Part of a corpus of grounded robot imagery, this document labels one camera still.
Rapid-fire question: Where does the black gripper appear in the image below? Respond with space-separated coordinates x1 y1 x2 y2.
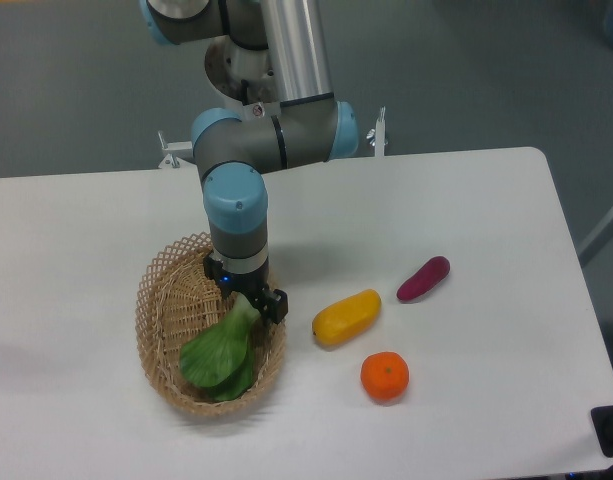
203 252 288 324

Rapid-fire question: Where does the green bok choy vegetable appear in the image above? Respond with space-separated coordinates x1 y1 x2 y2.
179 294 260 402

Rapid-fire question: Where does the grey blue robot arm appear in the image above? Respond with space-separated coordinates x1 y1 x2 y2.
140 1 359 323

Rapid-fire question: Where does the woven wicker basket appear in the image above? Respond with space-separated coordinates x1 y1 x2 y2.
136 232 286 417

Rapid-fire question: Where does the yellow mango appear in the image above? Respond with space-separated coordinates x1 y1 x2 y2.
312 289 382 347

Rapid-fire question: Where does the orange tangerine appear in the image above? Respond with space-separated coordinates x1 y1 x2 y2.
360 351 410 402

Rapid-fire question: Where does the purple sweet potato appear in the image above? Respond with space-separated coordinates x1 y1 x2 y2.
396 256 451 302

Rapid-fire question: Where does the black box at table edge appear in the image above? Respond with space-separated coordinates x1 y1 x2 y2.
590 405 613 458

